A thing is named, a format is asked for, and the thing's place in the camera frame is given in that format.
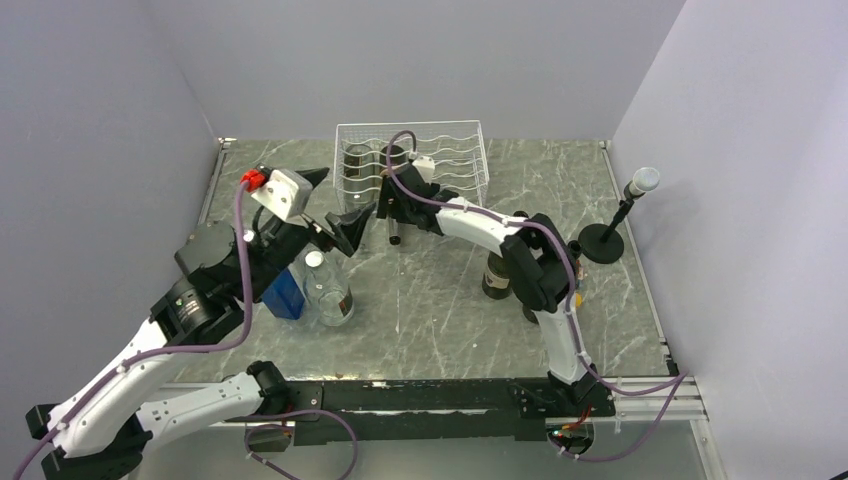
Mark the clear glass bottle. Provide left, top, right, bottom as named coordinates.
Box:
left=342, top=144, right=374, bottom=212

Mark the dark wine bottle front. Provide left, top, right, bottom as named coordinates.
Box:
left=377, top=145, right=407, bottom=246

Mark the dark wine bottle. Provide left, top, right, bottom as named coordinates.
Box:
left=377, top=145, right=407, bottom=246
left=522, top=240, right=584, bottom=325
left=481, top=222, right=520, bottom=300

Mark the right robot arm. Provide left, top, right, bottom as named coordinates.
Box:
left=381, top=163, right=596, bottom=415

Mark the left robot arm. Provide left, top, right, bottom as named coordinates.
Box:
left=26, top=165, right=373, bottom=479

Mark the clear bottle silver cap front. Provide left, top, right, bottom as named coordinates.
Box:
left=304, top=250, right=354, bottom=327

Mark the blue square glass bottle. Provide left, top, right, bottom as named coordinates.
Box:
left=261, top=268, right=306, bottom=321

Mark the microphone on black stand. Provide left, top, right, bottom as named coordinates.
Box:
left=578, top=167, right=661, bottom=264

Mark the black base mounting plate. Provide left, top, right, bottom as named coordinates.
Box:
left=244, top=377, right=616, bottom=446

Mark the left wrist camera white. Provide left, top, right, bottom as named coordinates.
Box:
left=251, top=169, right=314, bottom=226

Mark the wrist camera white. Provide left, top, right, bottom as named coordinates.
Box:
left=411, top=155, right=435, bottom=184
left=251, top=169, right=314, bottom=226

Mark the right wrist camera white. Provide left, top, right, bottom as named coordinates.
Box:
left=411, top=155, right=435, bottom=184

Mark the white wire wine rack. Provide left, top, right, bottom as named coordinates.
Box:
left=334, top=119, right=492, bottom=213

